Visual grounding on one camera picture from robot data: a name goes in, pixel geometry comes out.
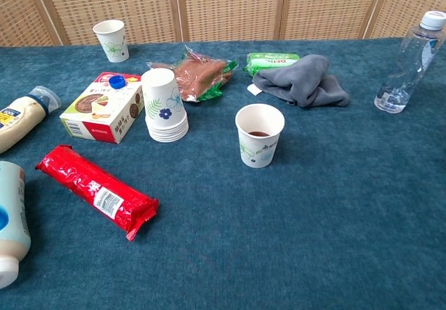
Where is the paper cup with cola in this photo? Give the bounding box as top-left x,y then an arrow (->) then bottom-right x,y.
235,103 -> 286,169

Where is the grey cloth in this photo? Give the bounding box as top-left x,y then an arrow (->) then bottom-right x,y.
247,54 -> 351,109

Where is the paper cup green flower print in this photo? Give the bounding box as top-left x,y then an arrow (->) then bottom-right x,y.
92,20 -> 130,63

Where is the clear water bottle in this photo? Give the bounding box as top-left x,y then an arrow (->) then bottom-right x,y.
374,10 -> 446,114

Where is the mayonnaise squeeze bottle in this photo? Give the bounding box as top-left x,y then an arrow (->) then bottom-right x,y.
0,85 -> 63,155

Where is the white blue-label squeeze bottle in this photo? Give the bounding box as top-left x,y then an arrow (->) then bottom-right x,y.
0,160 -> 32,290

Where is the stack of upturned paper cups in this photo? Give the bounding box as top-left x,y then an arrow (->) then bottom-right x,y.
140,68 -> 190,144

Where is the brown bread in clear bag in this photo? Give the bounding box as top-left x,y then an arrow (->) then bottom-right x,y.
146,45 -> 240,103

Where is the green tissue pack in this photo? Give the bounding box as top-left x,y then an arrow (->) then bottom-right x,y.
243,52 -> 301,77

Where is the blue felt table cover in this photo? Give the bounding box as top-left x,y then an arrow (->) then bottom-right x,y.
0,38 -> 446,310

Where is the biscuit box with pie picture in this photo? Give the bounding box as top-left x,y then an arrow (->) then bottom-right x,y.
59,71 -> 146,145

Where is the woven wooden folding screen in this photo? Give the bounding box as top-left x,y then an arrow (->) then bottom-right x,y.
0,0 -> 446,48

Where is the red biscuit pack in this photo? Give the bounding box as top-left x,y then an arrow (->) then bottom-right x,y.
35,144 -> 160,242

